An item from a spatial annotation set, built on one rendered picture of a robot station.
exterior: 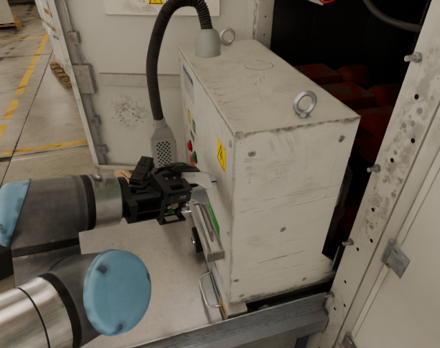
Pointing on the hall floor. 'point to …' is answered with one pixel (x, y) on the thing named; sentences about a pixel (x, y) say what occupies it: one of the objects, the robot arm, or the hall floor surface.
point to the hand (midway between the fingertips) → (209, 179)
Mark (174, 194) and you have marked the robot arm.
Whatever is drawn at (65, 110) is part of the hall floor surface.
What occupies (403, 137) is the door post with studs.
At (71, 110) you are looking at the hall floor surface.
